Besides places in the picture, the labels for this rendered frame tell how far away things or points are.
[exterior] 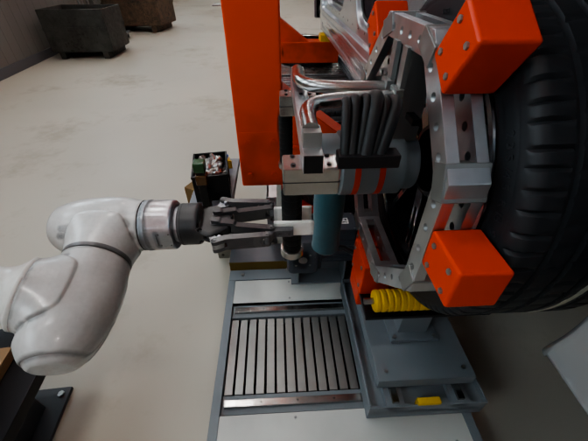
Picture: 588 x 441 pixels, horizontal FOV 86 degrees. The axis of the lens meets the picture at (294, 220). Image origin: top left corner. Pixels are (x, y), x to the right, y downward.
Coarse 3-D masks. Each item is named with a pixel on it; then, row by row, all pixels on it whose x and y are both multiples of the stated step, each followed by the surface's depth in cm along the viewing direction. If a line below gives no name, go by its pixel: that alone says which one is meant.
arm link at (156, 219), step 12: (144, 204) 54; (156, 204) 54; (168, 204) 54; (144, 216) 52; (156, 216) 52; (168, 216) 53; (144, 228) 52; (156, 228) 52; (168, 228) 52; (144, 240) 53; (156, 240) 53; (168, 240) 53
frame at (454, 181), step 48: (384, 48) 67; (432, 48) 45; (432, 96) 46; (480, 96) 44; (432, 144) 46; (480, 144) 43; (432, 192) 46; (480, 192) 43; (384, 240) 84; (432, 288) 56
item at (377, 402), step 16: (352, 304) 125; (352, 320) 117; (352, 336) 116; (368, 368) 105; (368, 384) 101; (448, 384) 99; (464, 384) 101; (368, 400) 96; (384, 400) 97; (400, 400) 96; (416, 400) 95; (432, 400) 95; (448, 400) 98; (464, 400) 96; (480, 400) 98; (368, 416) 98; (384, 416) 99
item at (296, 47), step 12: (288, 24) 259; (288, 36) 262; (300, 36) 262; (324, 36) 263; (288, 48) 266; (300, 48) 267; (312, 48) 267; (324, 48) 268; (288, 60) 272; (300, 60) 273; (312, 60) 273; (324, 60) 274; (336, 60) 274
